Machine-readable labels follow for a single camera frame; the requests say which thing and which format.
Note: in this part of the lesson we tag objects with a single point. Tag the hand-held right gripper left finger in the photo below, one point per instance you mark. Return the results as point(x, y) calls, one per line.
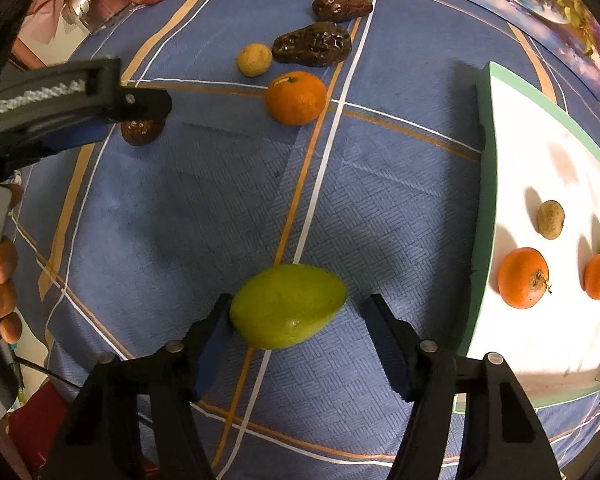
point(215, 355)

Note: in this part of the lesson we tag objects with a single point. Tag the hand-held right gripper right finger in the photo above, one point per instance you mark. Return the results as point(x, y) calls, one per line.
point(390, 350)

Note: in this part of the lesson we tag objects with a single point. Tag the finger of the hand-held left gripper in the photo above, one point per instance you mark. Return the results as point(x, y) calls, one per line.
point(147, 105)
point(75, 135)

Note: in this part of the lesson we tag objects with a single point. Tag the round dark passion fruit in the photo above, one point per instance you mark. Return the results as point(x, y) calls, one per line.
point(140, 134)

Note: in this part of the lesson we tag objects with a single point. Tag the green mango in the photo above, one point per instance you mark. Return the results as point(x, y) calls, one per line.
point(285, 305)

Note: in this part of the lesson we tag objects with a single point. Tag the brown kiwi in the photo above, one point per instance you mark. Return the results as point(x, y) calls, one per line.
point(254, 59)
point(551, 219)

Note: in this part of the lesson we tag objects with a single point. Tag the orange tangerine with stem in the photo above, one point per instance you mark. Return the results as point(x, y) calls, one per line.
point(523, 277)

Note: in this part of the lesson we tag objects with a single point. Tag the dark brown date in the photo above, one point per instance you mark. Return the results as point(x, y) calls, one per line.
point(342, 7)
point(312, 44)

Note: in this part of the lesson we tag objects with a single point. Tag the white tray with green rim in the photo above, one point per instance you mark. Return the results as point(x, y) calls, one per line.
point(555, 160)

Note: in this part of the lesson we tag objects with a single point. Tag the person's left hand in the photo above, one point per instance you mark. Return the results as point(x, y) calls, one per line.
point(2, 300)

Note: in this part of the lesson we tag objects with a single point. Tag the blue plaid tablecloth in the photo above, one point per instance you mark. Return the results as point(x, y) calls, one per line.
point(180, 210)

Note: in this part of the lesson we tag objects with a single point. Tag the red stool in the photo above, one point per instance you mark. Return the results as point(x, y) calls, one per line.
point(30, 425)

